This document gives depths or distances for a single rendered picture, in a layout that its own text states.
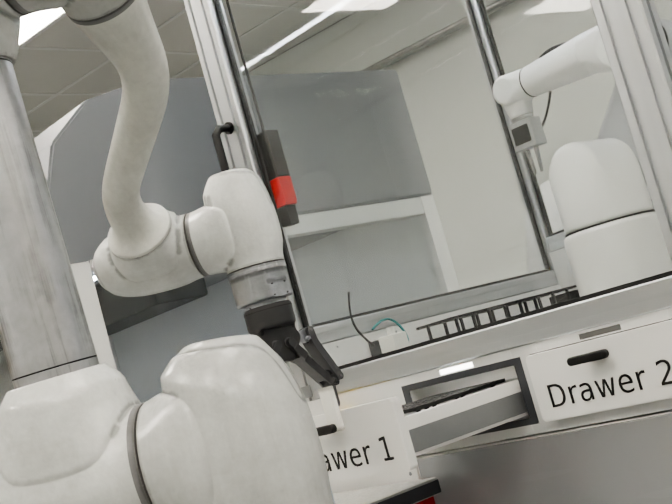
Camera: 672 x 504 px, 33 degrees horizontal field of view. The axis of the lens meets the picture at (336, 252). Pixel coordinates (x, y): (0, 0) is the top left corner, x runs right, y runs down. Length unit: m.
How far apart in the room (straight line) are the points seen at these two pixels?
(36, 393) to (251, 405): 0.24
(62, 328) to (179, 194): 1.43
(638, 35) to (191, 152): 1.36
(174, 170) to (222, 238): 1.06
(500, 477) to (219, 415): 0.87
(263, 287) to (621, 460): 0.62
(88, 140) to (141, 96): 1.15
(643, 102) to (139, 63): 0.73
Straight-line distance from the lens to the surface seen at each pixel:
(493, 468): 2.04
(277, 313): 1.72
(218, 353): 1.28
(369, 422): 1.77
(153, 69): 1.51
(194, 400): 1.27
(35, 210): 1.37
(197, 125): 2.85
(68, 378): 1.33
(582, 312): 1.84
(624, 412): 1.84
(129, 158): 1.61
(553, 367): 1.88
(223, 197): 1.73
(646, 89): 1.74
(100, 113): 2.71
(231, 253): 1.72
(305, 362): 1.76
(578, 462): 1.92
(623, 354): 1.80
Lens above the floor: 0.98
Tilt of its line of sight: 6 degrees up
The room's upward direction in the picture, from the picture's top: 16 degrees counter-clockwise
